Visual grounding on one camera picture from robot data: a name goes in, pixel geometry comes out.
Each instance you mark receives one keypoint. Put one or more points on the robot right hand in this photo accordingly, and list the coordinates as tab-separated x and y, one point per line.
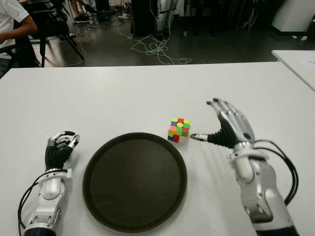
231	127

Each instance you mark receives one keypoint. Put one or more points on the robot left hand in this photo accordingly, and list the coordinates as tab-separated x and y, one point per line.
55	153

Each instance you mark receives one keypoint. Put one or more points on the multicoloured Rubik's cube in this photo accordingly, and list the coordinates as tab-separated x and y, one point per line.
179	129

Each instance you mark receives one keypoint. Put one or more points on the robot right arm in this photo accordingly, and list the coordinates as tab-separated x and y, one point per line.
261	184

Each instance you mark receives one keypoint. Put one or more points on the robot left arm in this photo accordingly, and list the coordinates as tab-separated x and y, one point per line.
51	186

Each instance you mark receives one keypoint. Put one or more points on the dark brown round plate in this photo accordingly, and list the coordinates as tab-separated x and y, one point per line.
135	182

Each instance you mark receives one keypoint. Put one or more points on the white side table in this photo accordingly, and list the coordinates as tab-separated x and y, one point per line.
300	64

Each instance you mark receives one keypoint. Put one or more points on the black office chair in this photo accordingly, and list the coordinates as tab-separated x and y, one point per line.
27	51

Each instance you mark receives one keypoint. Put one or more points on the small white floor object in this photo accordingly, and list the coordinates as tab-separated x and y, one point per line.
304	38

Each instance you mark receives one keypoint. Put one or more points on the black folding chair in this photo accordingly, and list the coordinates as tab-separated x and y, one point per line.
49	27

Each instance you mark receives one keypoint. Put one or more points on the silver humanoid robot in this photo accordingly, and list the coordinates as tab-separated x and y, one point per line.
162	19

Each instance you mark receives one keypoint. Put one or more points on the white cabinet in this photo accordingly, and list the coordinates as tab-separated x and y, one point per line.
295	14

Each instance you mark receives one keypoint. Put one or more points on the black sneaker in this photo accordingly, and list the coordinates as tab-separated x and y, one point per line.
81	19

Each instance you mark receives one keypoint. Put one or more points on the black cabinet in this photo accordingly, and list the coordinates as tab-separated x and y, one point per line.
144	17

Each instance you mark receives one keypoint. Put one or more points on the person in white shirt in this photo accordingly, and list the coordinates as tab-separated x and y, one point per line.
9	14

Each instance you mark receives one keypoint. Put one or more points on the white power strip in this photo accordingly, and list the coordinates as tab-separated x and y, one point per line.
123	16

